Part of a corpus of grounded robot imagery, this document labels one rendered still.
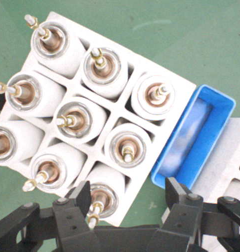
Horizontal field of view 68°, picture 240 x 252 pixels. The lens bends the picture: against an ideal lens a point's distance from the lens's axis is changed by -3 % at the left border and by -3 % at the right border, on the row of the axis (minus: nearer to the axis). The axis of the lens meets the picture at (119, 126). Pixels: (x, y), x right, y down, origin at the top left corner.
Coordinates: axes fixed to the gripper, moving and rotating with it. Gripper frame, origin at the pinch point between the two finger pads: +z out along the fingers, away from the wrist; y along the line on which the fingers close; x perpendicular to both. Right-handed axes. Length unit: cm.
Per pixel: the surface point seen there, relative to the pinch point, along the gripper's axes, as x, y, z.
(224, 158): -5.4, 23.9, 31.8
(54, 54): 19.1, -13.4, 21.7
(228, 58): 24, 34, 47
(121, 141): 1.4, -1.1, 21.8
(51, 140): 1.6, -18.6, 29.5
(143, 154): -1.2, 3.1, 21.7
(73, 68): 17.9, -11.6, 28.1
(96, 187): -7.4, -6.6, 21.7
